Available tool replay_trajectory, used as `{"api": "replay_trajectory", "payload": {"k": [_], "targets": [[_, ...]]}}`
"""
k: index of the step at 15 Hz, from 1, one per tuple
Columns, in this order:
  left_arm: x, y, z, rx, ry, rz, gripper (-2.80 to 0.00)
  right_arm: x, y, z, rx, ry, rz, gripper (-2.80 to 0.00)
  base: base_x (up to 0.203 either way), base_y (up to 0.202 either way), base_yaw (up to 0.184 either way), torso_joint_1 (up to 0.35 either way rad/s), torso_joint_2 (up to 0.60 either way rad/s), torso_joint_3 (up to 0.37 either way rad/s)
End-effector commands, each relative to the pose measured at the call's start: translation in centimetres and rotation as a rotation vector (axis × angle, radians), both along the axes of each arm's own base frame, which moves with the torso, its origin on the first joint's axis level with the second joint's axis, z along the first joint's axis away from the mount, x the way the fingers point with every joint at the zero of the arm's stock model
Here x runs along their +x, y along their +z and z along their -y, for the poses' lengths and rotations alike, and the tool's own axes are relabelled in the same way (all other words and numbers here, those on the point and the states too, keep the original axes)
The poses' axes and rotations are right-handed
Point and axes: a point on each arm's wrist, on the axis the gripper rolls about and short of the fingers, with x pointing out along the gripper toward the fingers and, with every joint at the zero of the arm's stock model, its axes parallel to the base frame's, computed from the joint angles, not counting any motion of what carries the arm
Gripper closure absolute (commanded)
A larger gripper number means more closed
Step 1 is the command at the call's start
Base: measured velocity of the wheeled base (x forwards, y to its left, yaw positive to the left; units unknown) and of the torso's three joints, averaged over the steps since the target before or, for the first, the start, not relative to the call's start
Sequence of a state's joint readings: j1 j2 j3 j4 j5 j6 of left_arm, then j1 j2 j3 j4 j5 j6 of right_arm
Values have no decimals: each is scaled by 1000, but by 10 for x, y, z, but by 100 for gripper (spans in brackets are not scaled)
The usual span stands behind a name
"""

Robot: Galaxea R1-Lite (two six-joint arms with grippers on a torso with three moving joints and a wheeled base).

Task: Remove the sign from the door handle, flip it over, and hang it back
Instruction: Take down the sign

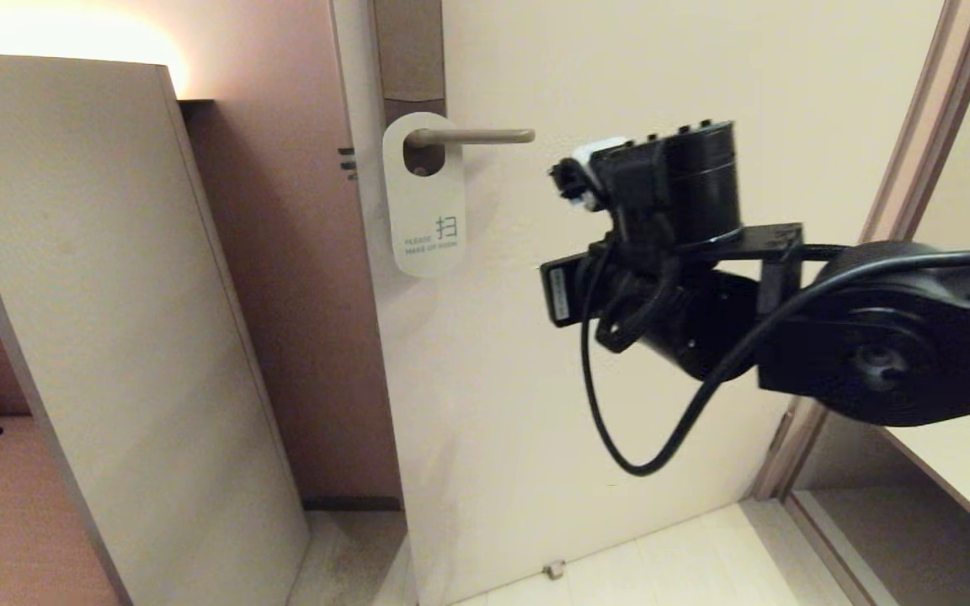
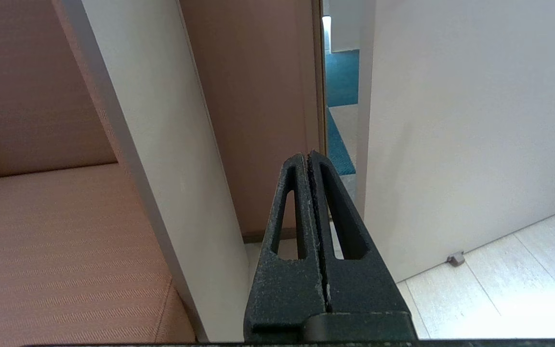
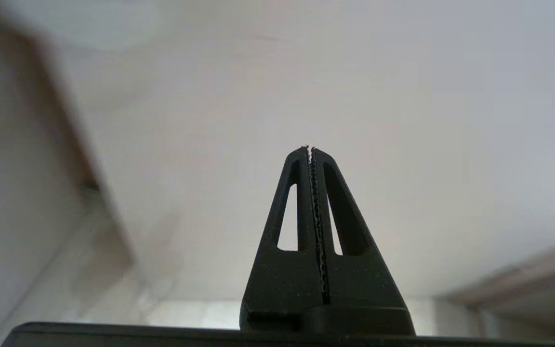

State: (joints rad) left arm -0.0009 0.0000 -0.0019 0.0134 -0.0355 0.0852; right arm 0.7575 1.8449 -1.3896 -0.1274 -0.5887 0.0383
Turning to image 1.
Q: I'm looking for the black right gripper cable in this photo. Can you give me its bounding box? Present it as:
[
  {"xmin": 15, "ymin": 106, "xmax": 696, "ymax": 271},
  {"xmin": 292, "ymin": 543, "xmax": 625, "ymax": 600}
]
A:
[{"xmin": 579, "ymin": 242, "xmax": 970, "ymax": 477}]

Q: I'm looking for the dark baseboard strip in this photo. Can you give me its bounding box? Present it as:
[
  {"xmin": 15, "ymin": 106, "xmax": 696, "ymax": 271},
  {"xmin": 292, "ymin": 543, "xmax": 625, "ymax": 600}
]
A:
[{"xmin": 302, "ymin": 497, "xmax": 404, "ymax": 513}]

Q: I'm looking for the cream door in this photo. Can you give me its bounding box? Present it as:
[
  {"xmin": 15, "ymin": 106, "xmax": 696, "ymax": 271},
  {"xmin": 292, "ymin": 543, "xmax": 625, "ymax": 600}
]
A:
[{"xmin": 329, "ymin": 0, "xmax": 945, "ymax": 606}]

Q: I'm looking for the metal door handle lever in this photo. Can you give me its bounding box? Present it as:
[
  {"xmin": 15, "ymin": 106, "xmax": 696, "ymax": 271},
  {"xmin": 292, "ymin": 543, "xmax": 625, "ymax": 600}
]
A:
[{"xmin": 405, "ymin": 128, "xmax": 536, "ymax": 151}]

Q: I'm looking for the beige partition panel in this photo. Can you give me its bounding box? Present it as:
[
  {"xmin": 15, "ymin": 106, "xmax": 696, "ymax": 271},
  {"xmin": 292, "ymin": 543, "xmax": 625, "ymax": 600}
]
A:
[{"xmin": 0, "ymin": 54, "xmax": 311, "ymax": 606}]

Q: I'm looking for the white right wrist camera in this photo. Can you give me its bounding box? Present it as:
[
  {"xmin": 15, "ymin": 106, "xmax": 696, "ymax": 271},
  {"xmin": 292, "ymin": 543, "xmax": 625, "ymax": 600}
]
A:
[{"xmin": 573, "ymin": 137, "xmax": 631, "ymax": 211}]

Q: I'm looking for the brown metal lock plate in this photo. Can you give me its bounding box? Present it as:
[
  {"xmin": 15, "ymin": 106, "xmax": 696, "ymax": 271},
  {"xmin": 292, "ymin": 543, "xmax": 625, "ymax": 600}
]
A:
[{"xmin": 372, "ymin": 0, "xmax": 447, "ymax": 125}]

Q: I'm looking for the black right camera bracket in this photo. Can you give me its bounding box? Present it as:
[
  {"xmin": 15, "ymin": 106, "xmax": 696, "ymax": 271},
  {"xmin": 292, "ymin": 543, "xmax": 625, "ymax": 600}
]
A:
[{"xmin": 547, "ymin": 141, "xmax": 667, "ymax": 249}]

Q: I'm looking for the blue do-not-disturb door hanger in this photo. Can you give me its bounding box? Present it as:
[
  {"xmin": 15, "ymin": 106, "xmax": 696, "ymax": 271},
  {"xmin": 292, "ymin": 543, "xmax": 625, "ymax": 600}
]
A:
[{"xmin": 381, "ymin": 112, "xmax": 466, "ymax": 279}]

